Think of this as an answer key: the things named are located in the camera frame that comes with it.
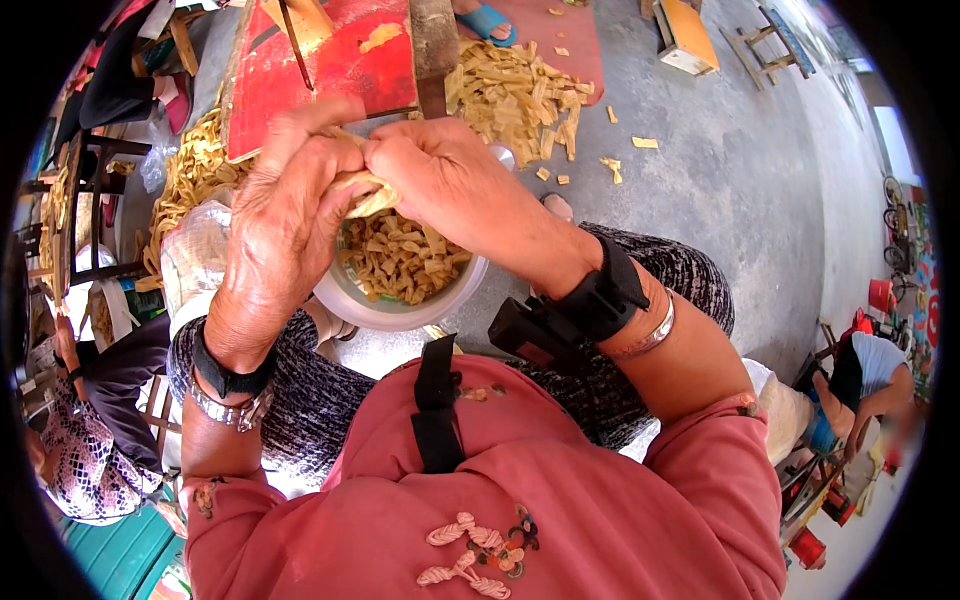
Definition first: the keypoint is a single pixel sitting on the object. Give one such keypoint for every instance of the person's right hand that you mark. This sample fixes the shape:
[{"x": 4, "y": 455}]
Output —
[{"x": 465, "y": 187}]

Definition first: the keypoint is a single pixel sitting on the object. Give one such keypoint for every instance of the person's left hand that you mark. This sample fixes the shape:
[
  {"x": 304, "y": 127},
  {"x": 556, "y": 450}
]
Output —
[{"x": 281, "y": 225}]

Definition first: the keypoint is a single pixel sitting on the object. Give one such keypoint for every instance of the person's right fingers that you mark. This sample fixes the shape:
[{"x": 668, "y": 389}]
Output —
[{"x": 386, "y": 154}]

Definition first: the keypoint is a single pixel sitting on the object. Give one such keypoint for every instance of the yellow tofu skin strip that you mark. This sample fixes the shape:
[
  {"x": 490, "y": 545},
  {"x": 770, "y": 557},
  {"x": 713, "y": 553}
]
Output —
[{"x": 375, "y": 196}]

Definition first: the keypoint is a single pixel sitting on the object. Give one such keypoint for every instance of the red wooden chopping board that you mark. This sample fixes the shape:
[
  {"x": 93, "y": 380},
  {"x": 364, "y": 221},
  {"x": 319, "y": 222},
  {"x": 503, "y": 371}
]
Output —
[{"x": 330, "y": 67}]

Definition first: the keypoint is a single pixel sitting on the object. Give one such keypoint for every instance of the heap of knotted tofu strips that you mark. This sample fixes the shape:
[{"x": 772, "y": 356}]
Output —
[{"x": 401, "y": 259}]

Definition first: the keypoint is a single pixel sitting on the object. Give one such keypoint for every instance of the small white bowl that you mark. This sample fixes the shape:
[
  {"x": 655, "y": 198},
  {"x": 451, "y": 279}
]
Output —
[{"x": 502, "y": 156}]

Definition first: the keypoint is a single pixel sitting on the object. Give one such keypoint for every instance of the brown chopping blade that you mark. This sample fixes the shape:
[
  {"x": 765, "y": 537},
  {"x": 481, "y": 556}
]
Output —
[{"x": 433, "y": 45}]

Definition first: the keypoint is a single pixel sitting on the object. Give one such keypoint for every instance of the pile of cut tofu strips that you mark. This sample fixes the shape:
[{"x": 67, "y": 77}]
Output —
[{"x": 510, "y": 97}]

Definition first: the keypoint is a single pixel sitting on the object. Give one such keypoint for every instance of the dark thin rod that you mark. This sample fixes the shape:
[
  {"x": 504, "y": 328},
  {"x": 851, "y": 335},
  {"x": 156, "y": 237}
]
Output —
[{"x": 296, "y": 45}]

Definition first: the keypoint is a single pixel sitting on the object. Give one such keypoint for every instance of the white plastic bowl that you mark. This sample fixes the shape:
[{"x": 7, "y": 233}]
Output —
[{"x": 397, "y": 311}]

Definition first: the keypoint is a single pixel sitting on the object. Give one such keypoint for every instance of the heap of long tofu sheets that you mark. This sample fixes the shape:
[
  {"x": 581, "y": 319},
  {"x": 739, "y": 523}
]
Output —
[{"x": 187, "y": 180}]

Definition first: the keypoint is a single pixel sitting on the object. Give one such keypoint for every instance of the red floor mat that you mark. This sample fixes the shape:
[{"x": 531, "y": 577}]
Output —
[{"x": 562, "y": 34}]

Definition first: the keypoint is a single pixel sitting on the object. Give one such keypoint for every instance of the clear plastic bag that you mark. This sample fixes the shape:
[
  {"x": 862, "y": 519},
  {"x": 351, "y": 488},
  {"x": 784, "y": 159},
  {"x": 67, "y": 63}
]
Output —
[{"x": 196, "y": 251}]

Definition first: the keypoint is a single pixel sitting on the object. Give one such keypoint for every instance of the person's legs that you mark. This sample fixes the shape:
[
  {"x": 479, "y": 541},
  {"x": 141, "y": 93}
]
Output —
[{"x": 322, "y": 397}]

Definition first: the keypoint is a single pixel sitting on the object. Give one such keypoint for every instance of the black wrist band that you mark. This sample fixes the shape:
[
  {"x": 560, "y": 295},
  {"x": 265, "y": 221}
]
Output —
[
  {"x": 225, "y": 371},
  {"x": 592, "y": 300}
]

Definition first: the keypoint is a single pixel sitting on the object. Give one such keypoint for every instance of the scattered tofu pieces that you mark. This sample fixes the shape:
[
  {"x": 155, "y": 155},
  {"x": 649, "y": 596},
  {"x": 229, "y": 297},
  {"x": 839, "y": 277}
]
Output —
[{"x": 643, "y": 142}]

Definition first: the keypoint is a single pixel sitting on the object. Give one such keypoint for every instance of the silver wrist watch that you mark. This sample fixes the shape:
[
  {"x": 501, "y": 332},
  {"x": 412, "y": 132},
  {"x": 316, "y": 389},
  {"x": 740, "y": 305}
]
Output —
[{"x": 229, "y": 411}]

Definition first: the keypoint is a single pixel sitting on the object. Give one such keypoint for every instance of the yellow wooden stool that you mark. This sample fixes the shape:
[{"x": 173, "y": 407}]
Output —
[{"x": 686, "y": 34}]

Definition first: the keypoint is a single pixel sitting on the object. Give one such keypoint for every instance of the person's body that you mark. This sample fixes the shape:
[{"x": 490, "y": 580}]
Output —
[{"x": 525, "y": 510}]

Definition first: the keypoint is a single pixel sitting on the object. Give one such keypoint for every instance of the small wooden stool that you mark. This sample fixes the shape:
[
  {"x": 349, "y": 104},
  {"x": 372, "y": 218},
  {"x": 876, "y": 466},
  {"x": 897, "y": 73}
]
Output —
[{"x": 772, "y": 45}]

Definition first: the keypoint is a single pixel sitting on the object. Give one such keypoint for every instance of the teal bench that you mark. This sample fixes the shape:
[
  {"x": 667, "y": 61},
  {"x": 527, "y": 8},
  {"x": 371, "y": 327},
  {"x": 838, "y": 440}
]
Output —
[{"x": 120, "y": 551}]

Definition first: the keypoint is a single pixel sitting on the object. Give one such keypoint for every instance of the red bucket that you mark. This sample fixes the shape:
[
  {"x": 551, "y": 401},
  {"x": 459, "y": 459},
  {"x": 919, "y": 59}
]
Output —
[{"x": 880, "y": 295}]

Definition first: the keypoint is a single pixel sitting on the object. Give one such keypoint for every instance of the bicycle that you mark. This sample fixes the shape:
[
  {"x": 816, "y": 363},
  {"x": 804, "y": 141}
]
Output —
[{"x": 896, "y": 225}]

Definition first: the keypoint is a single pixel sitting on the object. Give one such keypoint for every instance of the dark wooden frame table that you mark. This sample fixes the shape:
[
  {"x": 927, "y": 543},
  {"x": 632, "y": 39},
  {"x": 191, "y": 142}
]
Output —
[{"x": 94, "y": 210}]

